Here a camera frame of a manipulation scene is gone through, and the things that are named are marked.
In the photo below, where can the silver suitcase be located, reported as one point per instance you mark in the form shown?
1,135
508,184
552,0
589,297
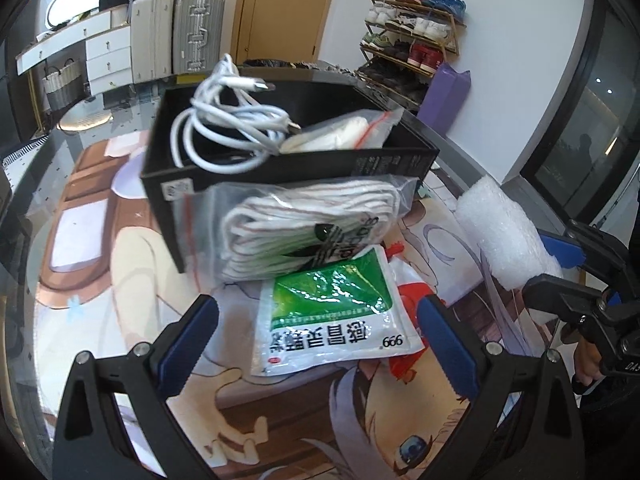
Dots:
197,30

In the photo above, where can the trash bin with black bag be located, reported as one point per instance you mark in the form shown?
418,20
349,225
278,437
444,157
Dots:
267,63

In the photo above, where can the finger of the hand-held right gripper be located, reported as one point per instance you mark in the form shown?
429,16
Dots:
562,250
565,300

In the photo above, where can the red and white packet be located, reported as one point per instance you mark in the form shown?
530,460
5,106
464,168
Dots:
407,300

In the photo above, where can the scattered sneakers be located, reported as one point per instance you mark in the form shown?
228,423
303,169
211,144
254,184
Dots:
325,69

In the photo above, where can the white dressing table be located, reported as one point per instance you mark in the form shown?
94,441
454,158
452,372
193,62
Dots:
107,50

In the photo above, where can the woven basket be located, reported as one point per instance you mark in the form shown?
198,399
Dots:
62,85

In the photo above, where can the purple folded mat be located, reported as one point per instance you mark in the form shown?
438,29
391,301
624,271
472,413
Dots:
445,100

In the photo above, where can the person's right hand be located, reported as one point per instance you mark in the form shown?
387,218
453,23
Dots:
589,360

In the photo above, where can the wooden shoe rack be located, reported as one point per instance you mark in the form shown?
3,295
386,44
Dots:
452,35

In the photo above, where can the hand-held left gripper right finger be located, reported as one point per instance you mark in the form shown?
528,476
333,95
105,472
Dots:
447,345

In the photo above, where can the wooden door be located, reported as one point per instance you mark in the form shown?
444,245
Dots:
285,10

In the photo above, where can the bubble wrap roll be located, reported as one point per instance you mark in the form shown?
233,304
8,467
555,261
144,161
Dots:
505,240

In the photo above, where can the white suitcase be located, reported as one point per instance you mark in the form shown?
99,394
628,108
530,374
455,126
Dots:
152,37

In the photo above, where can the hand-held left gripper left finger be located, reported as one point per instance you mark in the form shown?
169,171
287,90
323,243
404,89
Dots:
185,345

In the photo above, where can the rows of shoes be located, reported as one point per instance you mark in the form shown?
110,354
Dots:
415,55

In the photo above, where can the white shoelaces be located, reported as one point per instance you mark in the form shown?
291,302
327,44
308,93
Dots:
280,230

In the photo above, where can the black framed window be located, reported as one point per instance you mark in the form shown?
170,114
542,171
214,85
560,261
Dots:
585,110

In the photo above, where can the printed desk mat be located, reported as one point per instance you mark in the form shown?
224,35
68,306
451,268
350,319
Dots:
125,260

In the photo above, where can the black box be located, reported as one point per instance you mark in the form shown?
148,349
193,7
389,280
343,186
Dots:
320,165

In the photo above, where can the green medicine packet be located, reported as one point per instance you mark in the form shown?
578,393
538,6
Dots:
320,320

